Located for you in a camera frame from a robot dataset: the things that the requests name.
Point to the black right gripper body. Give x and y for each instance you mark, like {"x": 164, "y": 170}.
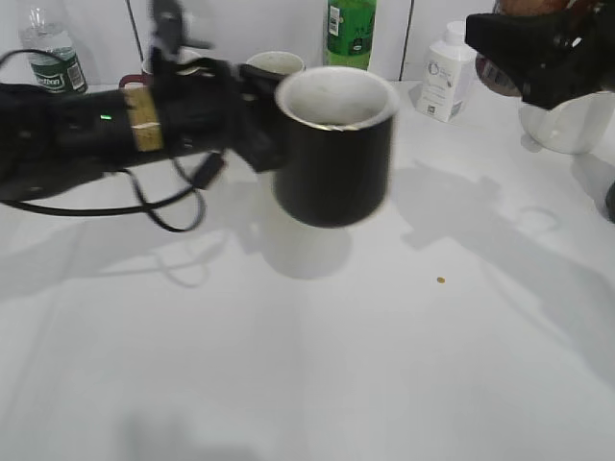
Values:
{"x": 557, "y": 48}

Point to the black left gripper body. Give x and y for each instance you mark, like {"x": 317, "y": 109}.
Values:
{"x": 207, "y": 105}

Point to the brown coffee drink bottle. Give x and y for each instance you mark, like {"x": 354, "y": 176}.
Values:
{"x": 504, "y": 57}

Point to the black ceramic mug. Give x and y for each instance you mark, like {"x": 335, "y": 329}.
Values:
{"x": 337, "y": 127}

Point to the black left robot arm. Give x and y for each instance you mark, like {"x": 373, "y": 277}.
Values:
{"x": 51, "y": 143}

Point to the white ceramic mug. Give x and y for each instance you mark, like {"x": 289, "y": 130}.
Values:
{"x": 572, "y": 128}

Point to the dark grey ceramic mug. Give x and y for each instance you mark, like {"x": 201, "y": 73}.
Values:
{"x": 279, "y": 62}

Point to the white milk carton bottle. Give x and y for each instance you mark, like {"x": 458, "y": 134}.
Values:
{"x": 448, "y": 74}

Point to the dark object at right edge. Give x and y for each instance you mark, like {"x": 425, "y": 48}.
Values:
{"x": 609, "y": 203}

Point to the clear water bottle green label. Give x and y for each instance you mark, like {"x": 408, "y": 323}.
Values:
{"x": 55, "y": 65}

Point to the green soda bottle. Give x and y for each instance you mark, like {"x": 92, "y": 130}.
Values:
{"x": 350, "y": 32}

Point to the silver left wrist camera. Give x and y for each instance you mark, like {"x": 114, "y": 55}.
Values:
{"x": 177, "y": 25}

